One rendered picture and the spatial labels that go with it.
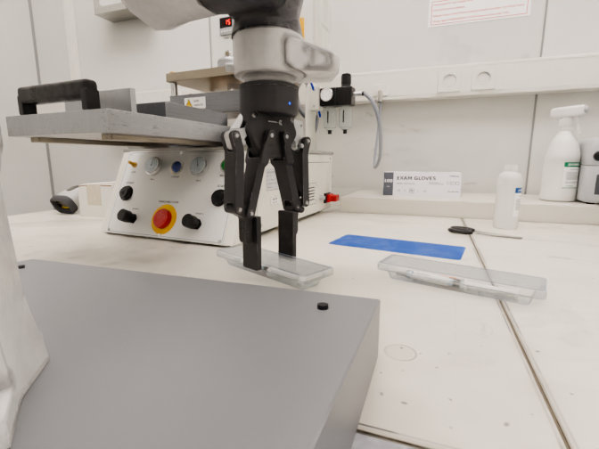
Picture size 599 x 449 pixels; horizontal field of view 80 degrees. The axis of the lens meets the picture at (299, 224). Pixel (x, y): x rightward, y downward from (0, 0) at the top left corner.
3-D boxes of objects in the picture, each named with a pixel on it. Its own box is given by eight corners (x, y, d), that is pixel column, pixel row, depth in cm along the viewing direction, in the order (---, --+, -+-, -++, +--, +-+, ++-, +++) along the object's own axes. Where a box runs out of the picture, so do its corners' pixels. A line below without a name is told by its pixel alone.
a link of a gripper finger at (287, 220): (277, 210, 51) (282, 209, 51) (278, 257, 52) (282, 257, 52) (292, 212, 49) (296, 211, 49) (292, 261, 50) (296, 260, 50)
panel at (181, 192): (106, 232, 75) (130, 151, 79) (223, 245, 63) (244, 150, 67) (97, 229, 73) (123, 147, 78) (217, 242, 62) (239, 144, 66)
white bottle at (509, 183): (494, 229, 81) (500, 164, 78) (490, 225, 86) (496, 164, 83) (520, 230, 79) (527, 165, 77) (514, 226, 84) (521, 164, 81)
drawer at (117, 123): (156, 148, 81) (153, 112, 80) (237, 146, 72) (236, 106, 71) (8, 142, 54) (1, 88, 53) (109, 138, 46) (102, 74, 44)
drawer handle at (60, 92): (33, 117, 54) (29, 89, 53) (101, 111, 48) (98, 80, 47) (19, 115, 52) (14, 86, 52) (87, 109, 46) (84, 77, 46)
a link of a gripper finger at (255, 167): (278, 133, 44) (269, 128, 43) (258, 220, 44) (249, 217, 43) (258, 134, 47) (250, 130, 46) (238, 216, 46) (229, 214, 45)
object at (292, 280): (215, 264, 54) (214, 249, 53) (245, 257, 58) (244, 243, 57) (304, 296, 41) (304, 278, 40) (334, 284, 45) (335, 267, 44)
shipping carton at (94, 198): (129, 208, 118) (127, 180, 116) (160, 209, 113) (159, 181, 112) (77, 216, 100) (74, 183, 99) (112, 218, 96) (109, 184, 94)
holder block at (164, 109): (151, 130, 78) (151, 118, 78) (227, 126, 70) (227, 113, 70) (80, 123, 63) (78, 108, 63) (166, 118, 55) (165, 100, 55)
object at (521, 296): (375, 279, 47) (375, 262, 47) (391, 268, 51) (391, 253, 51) (544, 313, 36) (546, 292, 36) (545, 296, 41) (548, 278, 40)
